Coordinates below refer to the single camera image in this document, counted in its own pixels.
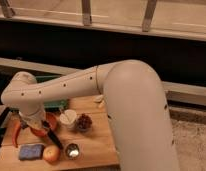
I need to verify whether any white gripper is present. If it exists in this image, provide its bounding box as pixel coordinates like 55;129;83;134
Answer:
19;109;46;130

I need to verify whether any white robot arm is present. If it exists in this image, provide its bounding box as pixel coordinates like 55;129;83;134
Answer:
1;60;180;171

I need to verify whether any glass bowl of red berries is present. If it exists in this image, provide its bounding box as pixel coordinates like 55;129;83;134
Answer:
76;114;92;132

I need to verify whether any red chili pepper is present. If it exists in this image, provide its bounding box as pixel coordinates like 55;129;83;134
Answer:
12;120;21;148

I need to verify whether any white spoon in cup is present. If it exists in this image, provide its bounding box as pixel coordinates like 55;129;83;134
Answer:
59;107;69;124

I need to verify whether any green plastic tray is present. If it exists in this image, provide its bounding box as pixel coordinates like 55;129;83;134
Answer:
36;75;68;111

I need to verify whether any white cup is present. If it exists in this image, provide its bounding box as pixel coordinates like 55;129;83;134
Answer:
59;109;77;130

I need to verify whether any blue sponge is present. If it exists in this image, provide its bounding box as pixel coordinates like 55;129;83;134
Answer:
18;144;45;161

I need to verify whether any orange apple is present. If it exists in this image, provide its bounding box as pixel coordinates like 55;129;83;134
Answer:
43;145;60;163

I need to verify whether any small metal cup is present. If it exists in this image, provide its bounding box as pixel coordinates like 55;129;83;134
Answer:
65;143;80;159

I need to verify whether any wooden spatula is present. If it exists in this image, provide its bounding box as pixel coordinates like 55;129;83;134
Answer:
94;95;104;103

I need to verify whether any wooden fork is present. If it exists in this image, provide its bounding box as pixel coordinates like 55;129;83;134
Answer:
98;100;105;108

